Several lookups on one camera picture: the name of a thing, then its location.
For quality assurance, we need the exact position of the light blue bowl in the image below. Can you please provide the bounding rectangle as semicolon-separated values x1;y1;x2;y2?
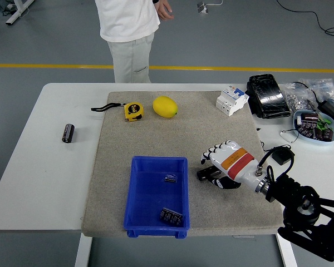
292;110;334;146

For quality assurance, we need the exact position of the thin looped wire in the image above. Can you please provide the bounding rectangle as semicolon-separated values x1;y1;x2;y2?
279;128;301;144

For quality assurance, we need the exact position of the large brown capacitor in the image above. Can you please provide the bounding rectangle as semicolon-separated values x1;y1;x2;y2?
299;112;320;123

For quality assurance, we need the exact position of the clear bag of metal nuts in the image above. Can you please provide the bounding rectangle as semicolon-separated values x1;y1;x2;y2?
283;82;318;112

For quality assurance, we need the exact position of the white table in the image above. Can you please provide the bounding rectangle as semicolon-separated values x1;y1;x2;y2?
0;82;334;231

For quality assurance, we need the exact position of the blue plastic box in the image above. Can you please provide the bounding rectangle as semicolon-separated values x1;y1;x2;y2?
124;156;190;239

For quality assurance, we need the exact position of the yellow lemon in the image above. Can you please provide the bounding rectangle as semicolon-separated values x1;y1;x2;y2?
152;96;178;118

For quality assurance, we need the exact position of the yellow tape measure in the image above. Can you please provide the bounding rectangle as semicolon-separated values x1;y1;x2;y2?
90;102;145;123

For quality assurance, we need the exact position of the clear bag of small parts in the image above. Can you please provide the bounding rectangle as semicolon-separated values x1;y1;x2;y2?
299;78;334;109

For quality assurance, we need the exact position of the black wrapped box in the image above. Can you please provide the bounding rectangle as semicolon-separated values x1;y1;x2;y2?
245;73;292;120

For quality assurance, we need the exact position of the dark brown cylindrical battery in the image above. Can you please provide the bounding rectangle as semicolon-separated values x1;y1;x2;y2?
61;123;75;144
197;166;223;182

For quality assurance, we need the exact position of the black floor cable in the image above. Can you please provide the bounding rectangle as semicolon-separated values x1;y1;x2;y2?
275;0;334;41

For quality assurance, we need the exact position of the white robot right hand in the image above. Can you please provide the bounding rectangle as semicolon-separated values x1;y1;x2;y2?
199;141;266;191

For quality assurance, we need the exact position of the white blue circuit breaker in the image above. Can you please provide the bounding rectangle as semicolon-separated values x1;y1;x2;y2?
215;86;249;117

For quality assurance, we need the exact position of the grey-brown mat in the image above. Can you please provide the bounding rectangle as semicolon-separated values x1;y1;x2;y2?
81;91;287;238

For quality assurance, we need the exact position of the large black power adapter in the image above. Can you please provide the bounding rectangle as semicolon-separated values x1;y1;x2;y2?
317;99;334;123

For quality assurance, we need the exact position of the white desk foot frame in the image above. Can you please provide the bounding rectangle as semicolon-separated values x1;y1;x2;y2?
4;0;36;26

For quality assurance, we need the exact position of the dark battery with white print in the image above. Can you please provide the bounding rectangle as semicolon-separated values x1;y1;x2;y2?
160;207;184;226

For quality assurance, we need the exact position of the person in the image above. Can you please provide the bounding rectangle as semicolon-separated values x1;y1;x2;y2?
94;0;161;83

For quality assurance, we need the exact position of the green plastic part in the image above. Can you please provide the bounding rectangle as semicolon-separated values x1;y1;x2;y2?
316;117;332;131

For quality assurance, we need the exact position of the person's hand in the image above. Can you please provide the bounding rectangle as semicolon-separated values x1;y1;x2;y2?
156;0;175;21

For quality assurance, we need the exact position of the white table leg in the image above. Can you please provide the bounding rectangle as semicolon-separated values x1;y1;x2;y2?
276;232;298;267
74;233;93;267

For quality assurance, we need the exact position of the small black power adapter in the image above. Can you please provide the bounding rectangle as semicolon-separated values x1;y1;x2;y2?
272;147;294;165

